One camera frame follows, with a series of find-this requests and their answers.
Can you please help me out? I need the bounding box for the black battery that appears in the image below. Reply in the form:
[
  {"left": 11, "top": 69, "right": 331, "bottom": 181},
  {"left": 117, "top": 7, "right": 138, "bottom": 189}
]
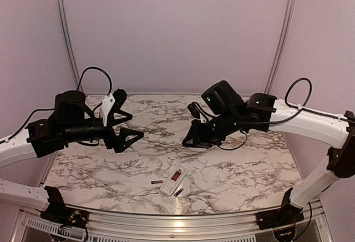
[
  {"left": 174, "top": 188, "right": 184, "bottom": 197},
  {"left": 151, "top": 180, "right": 164, "bottom": 184}
]

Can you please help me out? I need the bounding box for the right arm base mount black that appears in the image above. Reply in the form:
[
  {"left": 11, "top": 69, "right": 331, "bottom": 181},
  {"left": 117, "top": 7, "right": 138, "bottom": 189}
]
[{"left": 256, "top": 208, "right": 305, "bottom": 230}]

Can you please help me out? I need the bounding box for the aluminium corner post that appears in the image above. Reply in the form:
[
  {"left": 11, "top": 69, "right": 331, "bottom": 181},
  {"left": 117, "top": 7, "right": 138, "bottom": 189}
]
[
  {"left": 264, "top": 0, "right": 296, "bottom": 94},
  {"left": 56, "top": 0, "right": 83, "bottom": 91}
]

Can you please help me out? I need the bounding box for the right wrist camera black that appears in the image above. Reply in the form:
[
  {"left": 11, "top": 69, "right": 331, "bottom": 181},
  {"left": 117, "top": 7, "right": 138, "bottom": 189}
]
[{"left": 187, "top": 102, "right": 200, "bottom": 119}]

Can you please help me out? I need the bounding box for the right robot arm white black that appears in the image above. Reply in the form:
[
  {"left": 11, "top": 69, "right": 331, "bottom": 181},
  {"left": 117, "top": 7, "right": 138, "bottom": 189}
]
[{"left": 182, "top": 80, "right": 354, "bottom": 224}]

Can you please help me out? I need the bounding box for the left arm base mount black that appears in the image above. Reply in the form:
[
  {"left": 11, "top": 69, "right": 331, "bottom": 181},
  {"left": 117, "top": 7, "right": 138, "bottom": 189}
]
[{"left": 40, "top": 207, "right": 89, "bottom": 229}]

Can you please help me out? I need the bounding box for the black left camera cable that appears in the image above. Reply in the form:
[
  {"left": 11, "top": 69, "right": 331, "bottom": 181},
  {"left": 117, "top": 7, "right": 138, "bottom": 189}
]
[{"left": 77, "top": 67, "right": 113, "bottom": 109}]

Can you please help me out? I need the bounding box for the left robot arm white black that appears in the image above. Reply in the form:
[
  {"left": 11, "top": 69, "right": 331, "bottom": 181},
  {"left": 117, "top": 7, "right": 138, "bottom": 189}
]
[{"left": 1, "top": 89, "right": 144, "bottom": 223}]

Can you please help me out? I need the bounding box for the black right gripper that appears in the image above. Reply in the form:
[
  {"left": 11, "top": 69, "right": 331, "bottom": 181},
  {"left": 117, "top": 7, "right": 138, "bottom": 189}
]
[{"left": 182, "top": 109, "right": 242, "bottom": 148}]

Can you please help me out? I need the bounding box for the black right camera cable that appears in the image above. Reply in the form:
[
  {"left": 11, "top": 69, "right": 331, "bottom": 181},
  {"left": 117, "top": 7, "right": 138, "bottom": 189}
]
[{"left": 194, "top": 102, "right": 249, "bottom": 151}]

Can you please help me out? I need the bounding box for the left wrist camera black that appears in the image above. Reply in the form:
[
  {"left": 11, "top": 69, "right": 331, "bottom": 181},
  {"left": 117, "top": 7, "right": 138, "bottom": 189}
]
[{"left": 99, "top": 89, "right": 127, "bottom": 127}]

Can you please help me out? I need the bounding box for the black camera cable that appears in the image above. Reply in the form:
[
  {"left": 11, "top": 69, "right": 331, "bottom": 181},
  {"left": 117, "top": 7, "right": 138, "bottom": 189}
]
[
  {"left": 77, "top": 67, "right": 113, "bottom": 109},
  {"left": 194, "top": 102, "right": 249, "bottom": 151}
]

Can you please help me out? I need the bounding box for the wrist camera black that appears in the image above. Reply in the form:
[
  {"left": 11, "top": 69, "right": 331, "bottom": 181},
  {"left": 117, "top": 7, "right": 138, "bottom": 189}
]
[
  {"left": 99, "top": 89, "right": 127, "bottom": 127},
  {"left": 187, "top": 102, "right": 200, "bottom": 119}
]

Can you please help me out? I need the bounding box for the white remote control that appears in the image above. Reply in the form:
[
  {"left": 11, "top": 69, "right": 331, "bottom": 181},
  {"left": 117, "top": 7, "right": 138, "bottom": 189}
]
[{"left": 160, "top": 165, "right": 187, "bottom": 196}]

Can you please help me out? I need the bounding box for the left aluminium corner post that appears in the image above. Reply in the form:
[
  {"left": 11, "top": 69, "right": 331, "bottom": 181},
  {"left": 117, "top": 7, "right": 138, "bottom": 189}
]
[{"left": 56, "top": 0, "right": 83, "bottom": 91}]

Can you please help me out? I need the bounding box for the right aluminium corner post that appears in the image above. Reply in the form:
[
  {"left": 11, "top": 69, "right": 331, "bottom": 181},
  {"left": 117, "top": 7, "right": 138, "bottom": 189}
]
[{"left": 264, "top": 0, "right": 296, "bottom": 94}]

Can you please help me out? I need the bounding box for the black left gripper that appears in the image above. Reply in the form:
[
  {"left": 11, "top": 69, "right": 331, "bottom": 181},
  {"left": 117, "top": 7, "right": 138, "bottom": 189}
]
[{"left": 62, "top": 110, "right": 144, "bottom": 153}]

